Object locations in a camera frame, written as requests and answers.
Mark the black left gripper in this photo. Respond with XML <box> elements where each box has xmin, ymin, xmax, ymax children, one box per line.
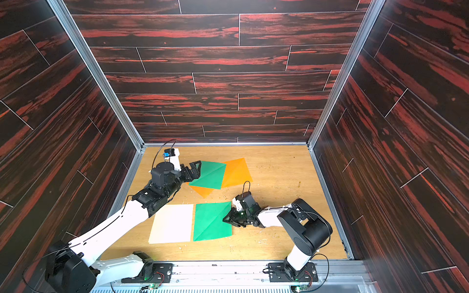
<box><xmin>162</xmin><ymin>160</ymin><xmax>200</xmax><ymax>200</ymax></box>

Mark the green paper sheet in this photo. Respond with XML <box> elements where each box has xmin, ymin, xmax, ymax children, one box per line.
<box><xmin>193</xmin><ymin>202</ymin><xmax>232</xmax><ymax>241</ymax></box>
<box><xmin>189</xmin><ymin>161</ymin><xmax>227</xmax><ymax>189</ymax></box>

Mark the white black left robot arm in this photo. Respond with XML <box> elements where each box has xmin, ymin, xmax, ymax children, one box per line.
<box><xmin>45</xmin><ymin>161</ymin><xmax>202</xmax><ymax>293</ymax></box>

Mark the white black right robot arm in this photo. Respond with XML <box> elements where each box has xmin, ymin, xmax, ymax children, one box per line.
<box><xmin>223</xmin><ymin>194</ymin><xmax>333</xmax><ymax>279</ymax></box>

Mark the orange paper sheet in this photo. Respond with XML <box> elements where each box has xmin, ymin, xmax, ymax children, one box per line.
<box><xmin>222</xmin><ymin>158</ymin><xmax>253</xmax><ymax>188</ymax></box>
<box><xmin>190</xmin><ymin>186</ymin><xmax>214</xmax><ymax>199</ymax></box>

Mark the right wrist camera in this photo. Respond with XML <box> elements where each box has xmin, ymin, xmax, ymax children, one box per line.
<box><xmin>232</xmin><ymin>191</ymin><xmax>257</xmax><ymax>212</ymax></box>

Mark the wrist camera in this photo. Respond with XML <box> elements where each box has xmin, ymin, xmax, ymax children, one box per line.
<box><xmin>232</xmin><ymin>191</ymin><xmax>257</xmax><ymax>212</ymax></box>
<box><xmin>163</xmin><ymin>148</ymin><xmax>180</xmax><ymax>162</ymax></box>

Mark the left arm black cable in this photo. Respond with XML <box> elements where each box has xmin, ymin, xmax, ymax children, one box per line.
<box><xmin>149</xmin><ymin>138</ymin><xmax>177</xmax><ymax>173</ymax></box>

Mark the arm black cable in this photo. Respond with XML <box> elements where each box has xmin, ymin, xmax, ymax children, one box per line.
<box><xmin>149</xmin><ymin>138</ymin><xmax>177</xmax><ymax>173</ymax></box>
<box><xmin>303</xmin><ymin>252</ymin><xmax>330</xmax><ymax>293</ymax></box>

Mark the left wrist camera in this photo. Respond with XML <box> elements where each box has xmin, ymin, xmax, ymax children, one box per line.
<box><xmin>163</xmin><ymin>148</ymin><xmax>180</xmax><ymax>162</ymax></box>

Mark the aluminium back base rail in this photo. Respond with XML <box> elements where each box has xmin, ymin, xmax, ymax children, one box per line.
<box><xmin>142</xmin><ymin>142</ymin><xmax>308</xmax><ymax>148</ymax></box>

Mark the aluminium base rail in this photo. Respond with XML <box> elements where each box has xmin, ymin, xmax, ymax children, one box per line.
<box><xmin>308</xmin><ymin>147</ymin><xmax>355</xmax><ymax>260</ymax></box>
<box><xmin>142</xmin><ymin>142</ymin><xmax>308</xmax><ymax>148</ymax></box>
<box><xmin>107</xmin><ymin>146</ymin><xmax>146</xmax><ymax>218</ymax></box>

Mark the aluminium left base rail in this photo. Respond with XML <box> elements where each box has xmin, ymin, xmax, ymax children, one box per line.
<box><xmin>107</xmin><ymin>146</ymin><xmax>146</xmax><ymax>218</ymax></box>

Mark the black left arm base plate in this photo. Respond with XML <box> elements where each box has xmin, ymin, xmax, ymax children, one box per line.
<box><xmin>121</xmin><ymin>262</ymin><xmax>173</xmax><ymax>284</ymax></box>

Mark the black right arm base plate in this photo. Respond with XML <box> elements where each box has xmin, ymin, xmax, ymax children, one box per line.
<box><xmin>262</xmin><ymin>262</ymin><xmax>319</xmax><ymax>283</ymax></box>

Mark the aluminium right base rail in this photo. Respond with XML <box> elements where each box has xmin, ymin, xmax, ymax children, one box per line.
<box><xmin>308</xmin><ymin>147</ymin><xmax>355</xmax><ymax>260</ymax></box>

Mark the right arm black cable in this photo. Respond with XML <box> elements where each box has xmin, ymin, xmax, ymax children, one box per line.
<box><xmin>303</xmin><ymin>252</ymin><xmax>330</xmax><ymax>293</ymax></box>

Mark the aluminium front frame rail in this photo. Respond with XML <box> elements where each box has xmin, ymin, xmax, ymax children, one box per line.
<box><xmin>94</xmin><ymin>256</ymin><xmax>379</xmax><ymax>293</ymax></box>

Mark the aluminium corner post left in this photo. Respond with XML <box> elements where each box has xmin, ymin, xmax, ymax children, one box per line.
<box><xmin>46</xmin><ymin>0</ymin><xmax>145</xmax><ymax>151</ymax></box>

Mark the aluminium corner post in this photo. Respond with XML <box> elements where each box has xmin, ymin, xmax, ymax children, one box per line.
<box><xmin>46</xmin><ymin>0</ymin><xmax>145</xmax><ymax>151</ymax></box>
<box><xmin>308</xmin><ymin>0</ymin><xmax>385</xmax><ymax>155</ymax></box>

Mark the aluminium corner post right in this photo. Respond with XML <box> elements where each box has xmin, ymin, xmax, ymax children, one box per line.
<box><xmin>308</xmin><ymin>0</ymin><xmax>385</xmax><ymax>155</ymax></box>

